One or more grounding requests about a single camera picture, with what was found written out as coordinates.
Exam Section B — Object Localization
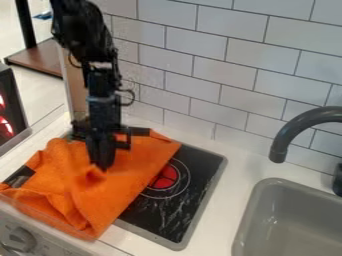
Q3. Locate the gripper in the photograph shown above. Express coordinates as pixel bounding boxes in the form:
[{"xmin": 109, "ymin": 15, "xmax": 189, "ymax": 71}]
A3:
[{"xmin": 69, "ymin": 96, "xmax": 153, "ymax": 172}]

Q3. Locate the orange cloth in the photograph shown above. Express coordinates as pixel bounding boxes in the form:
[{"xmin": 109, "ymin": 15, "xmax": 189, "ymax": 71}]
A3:
[{"xmin": 0, "ymin": 128, "xmax": 184, "ymax": 242}]

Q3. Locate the toy stove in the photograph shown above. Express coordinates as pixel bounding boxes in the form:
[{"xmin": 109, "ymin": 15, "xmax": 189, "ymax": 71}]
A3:
[{"xmin": 112, "ymin": 143, "xmax": 230, "ymax": 252}]

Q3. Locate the black computer case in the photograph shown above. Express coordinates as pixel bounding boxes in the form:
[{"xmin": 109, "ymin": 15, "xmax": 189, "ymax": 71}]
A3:
[{"xmin": 0, "ymin": 62, "xmax": 34, "ymax": 157}]

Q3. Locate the brown wooden table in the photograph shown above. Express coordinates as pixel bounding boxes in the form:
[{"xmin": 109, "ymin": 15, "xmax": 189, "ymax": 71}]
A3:
[{"xmin": 2, "ymin": 0, "xmax": 65, "ymax": 80}]

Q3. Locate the tap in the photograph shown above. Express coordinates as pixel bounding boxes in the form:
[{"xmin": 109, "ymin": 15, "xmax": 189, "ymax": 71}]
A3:
[{"xmin": 267, "ymin": 105, "xmax": 342, "ymax": 198}]

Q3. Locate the toy sink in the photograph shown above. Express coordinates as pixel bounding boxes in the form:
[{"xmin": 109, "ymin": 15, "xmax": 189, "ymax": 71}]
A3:
[{"xmin": 229, "ymin": 177, "xmax": 342, "ymax": 256}]

